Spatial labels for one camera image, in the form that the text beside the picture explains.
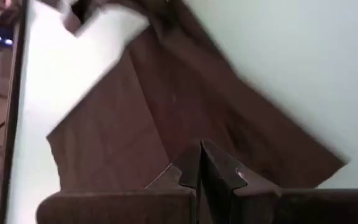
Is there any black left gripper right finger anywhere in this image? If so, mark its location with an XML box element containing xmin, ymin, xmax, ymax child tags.
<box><xmin>201</xmin><ymin>139</ymin><xmax>282</xmax><ymax>224</ymax></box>

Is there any black towel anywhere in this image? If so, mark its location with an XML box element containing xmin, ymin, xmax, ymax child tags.
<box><xmin>46</xmin><ymin>0</ymin><xmax>350</xmax><ymax>195</ymax></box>

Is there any green table mat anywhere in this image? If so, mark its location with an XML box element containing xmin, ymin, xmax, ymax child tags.
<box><xmin>6</xmin><ymin>0</ymin><xmax>358</xmax><ymax>224</ymax></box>

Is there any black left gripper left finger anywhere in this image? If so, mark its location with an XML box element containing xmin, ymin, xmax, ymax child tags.
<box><xmin>144</xmin><ymin>139</ymin><xmax>203</xmax><ymax>191</ymax></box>

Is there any black metal table frame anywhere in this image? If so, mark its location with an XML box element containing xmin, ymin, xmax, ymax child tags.
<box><xmin>0</xmin><ymin>0</ymin><xmax>29</xmax><ymax>224</ymax></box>

